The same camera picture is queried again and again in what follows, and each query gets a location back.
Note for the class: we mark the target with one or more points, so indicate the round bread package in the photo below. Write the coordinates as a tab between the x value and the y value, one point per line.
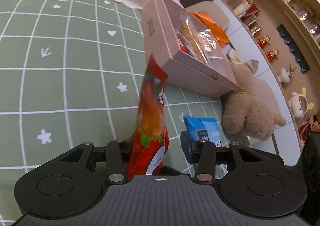
210	45

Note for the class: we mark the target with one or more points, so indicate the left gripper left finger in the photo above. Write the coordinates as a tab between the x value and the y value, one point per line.
116	155

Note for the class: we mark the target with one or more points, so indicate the beige chair behind box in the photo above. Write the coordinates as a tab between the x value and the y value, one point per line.
214	11

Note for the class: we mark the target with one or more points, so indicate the brown plush teddy bear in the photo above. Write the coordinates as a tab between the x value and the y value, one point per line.
243	113

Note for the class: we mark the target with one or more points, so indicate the green grid tablecloth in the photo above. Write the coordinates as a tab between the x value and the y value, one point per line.
71	71

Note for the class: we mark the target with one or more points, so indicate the orange snack bag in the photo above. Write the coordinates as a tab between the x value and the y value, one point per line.
214	27

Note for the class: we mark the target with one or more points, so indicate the blue snack bag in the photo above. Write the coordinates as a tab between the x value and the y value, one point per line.
203	129

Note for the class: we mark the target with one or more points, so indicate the red white snack bag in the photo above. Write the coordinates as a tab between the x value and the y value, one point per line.
151	139

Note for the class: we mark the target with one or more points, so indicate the wooden display shelf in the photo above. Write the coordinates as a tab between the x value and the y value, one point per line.
287	23

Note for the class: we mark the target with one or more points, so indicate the red gold figurine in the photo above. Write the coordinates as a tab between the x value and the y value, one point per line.
272	55
263	41

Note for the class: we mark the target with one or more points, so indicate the long bread stick package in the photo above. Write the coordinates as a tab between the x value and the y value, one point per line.
189	32

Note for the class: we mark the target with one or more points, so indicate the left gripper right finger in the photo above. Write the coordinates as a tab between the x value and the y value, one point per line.
209	160

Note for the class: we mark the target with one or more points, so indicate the white doll figurine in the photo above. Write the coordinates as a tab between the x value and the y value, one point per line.
299	104

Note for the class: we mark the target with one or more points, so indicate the pink gift box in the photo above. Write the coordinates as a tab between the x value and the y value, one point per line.
161	25

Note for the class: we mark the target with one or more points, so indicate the small red snack packet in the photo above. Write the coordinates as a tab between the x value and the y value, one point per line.
183	45

